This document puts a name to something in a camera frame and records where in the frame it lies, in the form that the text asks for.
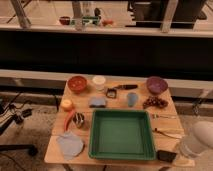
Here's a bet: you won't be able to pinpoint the bunch of dark grapes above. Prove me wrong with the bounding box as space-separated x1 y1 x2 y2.
143 96 168 109

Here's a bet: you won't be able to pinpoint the red chili pepper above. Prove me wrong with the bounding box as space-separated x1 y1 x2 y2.
63 109 76 132

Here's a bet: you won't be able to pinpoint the black office chair base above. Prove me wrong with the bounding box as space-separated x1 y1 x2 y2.
0 144 38 156

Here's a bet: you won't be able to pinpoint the yellow round fruit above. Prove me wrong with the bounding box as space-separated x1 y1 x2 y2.
60 99 73 111

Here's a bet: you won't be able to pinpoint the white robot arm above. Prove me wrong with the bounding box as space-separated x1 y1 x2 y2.
173 121 213 166

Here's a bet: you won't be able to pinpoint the light blue cup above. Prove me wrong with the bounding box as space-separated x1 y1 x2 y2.
127 92 138 107

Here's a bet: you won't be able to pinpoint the small black square box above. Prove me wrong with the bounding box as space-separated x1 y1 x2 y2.
106 88 117 99

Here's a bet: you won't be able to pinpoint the striped metal can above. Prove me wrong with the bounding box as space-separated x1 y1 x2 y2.
73 113 85 128

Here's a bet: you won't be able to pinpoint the wooden handled utensil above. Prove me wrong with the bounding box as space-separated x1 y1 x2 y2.
153 128 183 139

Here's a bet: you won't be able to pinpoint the white cup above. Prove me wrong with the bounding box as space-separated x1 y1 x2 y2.
92 75 106 91

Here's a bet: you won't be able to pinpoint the blue sponge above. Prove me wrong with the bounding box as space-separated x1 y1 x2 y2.
89 97 107 108

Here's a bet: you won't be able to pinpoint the purple bowl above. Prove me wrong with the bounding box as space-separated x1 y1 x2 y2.
146 76 168 95

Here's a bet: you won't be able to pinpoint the green plastic tray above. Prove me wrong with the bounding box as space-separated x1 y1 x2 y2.
88 109 156 161

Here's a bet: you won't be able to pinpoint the black cables on floor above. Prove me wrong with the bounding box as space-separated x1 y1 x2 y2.
0 93 34 134

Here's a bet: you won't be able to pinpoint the red bowl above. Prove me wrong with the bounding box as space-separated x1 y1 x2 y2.
67 76 87 93

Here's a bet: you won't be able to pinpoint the blue grey cloth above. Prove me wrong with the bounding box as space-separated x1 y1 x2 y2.
56 132 84 160

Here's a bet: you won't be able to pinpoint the black eraser block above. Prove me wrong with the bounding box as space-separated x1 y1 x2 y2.
157 150 176 163

